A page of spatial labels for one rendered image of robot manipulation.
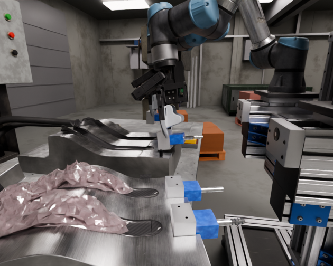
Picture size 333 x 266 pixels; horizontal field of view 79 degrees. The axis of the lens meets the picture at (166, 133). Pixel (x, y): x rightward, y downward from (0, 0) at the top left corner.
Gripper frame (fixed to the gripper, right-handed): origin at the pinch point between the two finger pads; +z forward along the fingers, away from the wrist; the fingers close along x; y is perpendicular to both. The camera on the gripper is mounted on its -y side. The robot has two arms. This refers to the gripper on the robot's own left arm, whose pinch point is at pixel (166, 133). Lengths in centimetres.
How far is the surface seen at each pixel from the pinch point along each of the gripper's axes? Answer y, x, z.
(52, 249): -7.2, -39.5, 9.2
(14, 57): -80, 29, -42
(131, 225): -1.7, -28.0, 12.8
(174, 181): 4.5, -17.0, 9.1
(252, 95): 100, 399, -20
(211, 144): 10, 215, 43
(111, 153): -16.2, -4.9, 4.2
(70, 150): -28.3, -6.8, 1.9
